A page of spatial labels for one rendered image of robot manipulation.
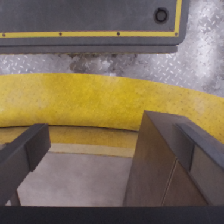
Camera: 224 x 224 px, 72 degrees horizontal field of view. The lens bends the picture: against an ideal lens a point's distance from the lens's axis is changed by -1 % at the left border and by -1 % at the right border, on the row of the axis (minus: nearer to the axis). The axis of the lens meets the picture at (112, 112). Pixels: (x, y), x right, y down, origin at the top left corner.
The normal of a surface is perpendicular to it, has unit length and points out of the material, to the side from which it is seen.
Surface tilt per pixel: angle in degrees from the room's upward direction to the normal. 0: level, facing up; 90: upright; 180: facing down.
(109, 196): 0
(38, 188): 0
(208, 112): 0
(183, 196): 90
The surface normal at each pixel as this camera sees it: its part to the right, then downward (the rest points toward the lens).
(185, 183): -0.99, -0.14
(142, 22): 0.00, 0.29
